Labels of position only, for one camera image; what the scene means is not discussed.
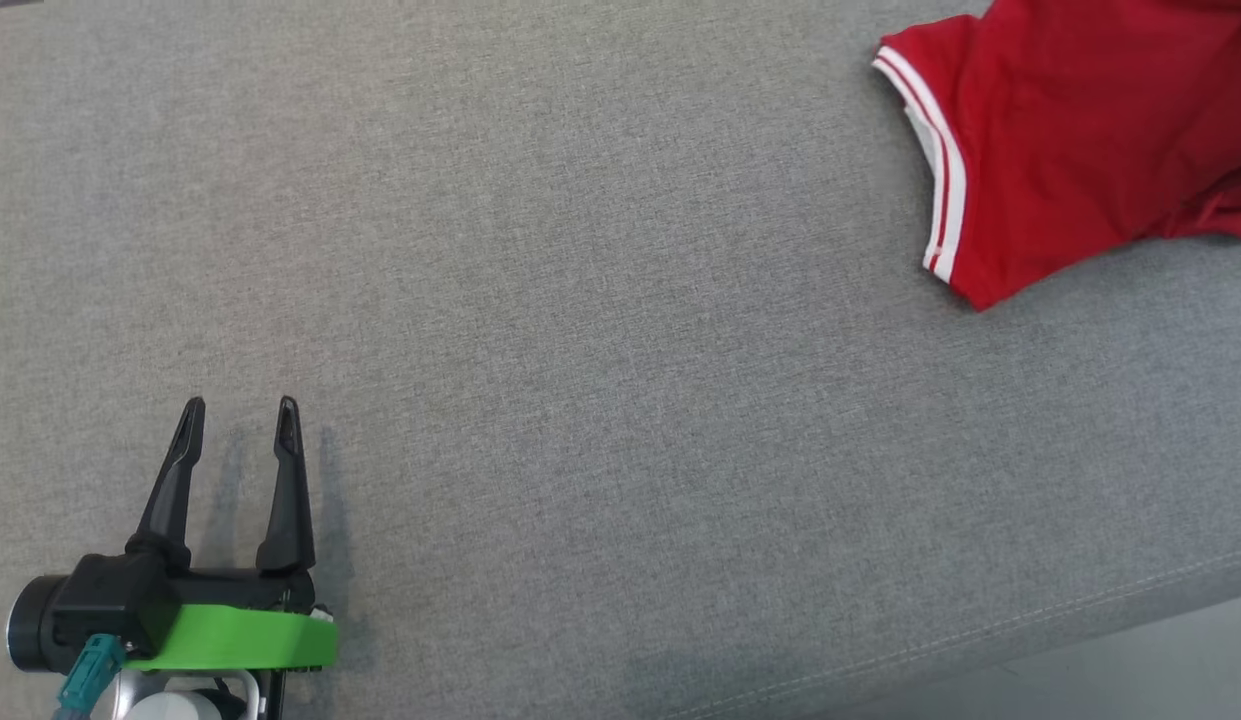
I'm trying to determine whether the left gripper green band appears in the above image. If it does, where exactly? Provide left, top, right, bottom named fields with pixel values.
left=125, top=396, right=338, bottom=673

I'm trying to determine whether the red basketball jersey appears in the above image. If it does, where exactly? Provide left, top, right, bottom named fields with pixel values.
left=872, top=0, right=1241, bottom=312

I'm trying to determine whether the grey fabric sofa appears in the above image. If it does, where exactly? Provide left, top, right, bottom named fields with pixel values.
left=0, top=0, right=1241, bottom=720

